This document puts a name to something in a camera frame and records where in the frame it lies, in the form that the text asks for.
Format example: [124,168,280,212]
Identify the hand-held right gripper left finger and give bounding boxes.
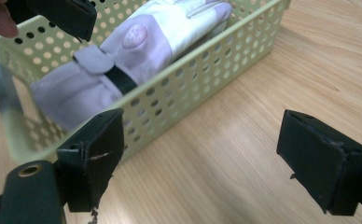
[56,107,126,213]

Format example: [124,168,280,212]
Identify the lilac and white strapped glove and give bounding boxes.
[29,0,233,133]

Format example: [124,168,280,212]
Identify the pale green perforated plastic basket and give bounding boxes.
[0,0,292,164]

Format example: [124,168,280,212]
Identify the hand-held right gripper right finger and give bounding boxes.
[276,109,362,217]

